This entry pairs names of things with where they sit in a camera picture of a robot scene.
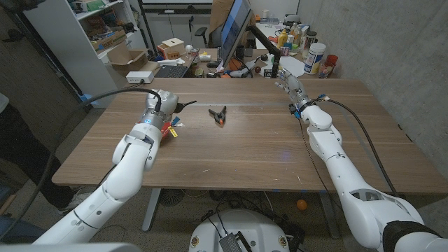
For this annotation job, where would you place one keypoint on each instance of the small lidded cardboard box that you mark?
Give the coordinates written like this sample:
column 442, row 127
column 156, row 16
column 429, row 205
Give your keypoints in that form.
column 171, row 47

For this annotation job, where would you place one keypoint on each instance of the clear jar black lid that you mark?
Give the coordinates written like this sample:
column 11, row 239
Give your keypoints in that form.
column 309, row 40

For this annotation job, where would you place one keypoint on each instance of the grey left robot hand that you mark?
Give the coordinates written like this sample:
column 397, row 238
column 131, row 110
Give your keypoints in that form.
column 161, row 103

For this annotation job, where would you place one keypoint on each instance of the orange basketball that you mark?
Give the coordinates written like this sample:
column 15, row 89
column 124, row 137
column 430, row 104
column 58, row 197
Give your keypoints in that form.
column 235, row 64

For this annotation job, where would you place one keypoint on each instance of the grey ribbed heat sink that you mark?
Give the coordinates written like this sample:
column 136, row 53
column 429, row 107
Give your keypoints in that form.
column 229, row 243

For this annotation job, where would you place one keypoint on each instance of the black-framed whiteboard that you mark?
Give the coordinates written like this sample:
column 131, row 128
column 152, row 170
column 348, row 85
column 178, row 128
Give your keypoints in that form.
column 175, row 10

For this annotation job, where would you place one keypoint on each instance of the small orange ball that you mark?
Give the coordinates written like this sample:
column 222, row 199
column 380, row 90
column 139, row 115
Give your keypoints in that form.
column 301, row 204

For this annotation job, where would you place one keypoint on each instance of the labelled cardboard box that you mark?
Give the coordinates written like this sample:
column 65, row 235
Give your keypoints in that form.
column 110, row 40

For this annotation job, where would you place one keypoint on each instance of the grey table leg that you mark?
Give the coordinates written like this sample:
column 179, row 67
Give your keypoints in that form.
column 151, row 210
column 327, row 213

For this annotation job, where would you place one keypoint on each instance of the white shelf unit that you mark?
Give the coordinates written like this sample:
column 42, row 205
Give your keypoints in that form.
column 70, row 45

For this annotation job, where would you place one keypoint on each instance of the tan jacket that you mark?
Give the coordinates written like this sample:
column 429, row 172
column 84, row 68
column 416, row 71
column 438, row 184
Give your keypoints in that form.
column 218, row 17

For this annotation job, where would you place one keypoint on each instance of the white sneaker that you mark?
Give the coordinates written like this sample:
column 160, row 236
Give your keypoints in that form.
column 71, row 206

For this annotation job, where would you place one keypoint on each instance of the green box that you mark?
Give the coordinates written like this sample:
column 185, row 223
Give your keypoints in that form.
column 92, row 5

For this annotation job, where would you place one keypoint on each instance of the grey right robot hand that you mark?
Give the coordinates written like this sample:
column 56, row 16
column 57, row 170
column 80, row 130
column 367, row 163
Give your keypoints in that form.
column 295, row 91

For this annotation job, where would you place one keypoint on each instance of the open cardboard box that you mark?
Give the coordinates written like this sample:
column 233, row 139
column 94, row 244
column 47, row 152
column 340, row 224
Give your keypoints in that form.
column 124, row 57

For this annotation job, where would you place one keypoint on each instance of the black office chair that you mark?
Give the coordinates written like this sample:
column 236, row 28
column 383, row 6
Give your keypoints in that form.
column 201, row 32

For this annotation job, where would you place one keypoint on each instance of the yellow bottle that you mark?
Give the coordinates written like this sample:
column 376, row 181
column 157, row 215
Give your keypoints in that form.
column 282, row 40

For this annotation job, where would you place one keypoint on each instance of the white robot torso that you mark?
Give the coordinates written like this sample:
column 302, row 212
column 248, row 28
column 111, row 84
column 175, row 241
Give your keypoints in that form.
column 252, row 227

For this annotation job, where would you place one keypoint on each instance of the person in dark trousers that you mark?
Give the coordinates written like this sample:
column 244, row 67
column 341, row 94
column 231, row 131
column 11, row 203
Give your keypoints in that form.
column 21, row 147

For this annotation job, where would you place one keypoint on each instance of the black computer monitor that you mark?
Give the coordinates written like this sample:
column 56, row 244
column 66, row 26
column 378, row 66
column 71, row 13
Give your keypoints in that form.
column 234, row 28

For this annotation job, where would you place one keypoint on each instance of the black keyboard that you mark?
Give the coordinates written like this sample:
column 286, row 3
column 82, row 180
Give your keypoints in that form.
column 171, row 71

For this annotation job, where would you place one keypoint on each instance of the white wipes canister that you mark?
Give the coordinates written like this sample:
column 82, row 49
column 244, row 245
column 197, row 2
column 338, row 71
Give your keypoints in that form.
column 314, row 59

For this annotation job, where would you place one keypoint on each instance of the black orange-tipped spring clamp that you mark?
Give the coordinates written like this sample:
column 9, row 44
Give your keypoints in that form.
column 220, row 115

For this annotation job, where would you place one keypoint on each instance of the blue plastic piece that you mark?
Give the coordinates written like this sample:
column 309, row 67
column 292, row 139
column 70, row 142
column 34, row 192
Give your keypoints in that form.
column 89, row 99

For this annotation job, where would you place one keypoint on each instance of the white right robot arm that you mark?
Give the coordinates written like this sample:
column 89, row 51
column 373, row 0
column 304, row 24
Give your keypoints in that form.
column 350, row 182

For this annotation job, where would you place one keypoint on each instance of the white paper sheet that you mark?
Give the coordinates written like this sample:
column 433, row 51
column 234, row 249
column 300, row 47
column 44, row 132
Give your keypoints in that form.
column 294, row 66

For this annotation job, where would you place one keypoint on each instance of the white power box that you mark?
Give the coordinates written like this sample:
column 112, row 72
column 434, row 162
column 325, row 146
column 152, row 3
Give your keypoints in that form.
column 140, row 77

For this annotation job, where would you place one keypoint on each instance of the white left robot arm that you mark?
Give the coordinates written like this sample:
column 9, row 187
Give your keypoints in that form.
column 129, row 164

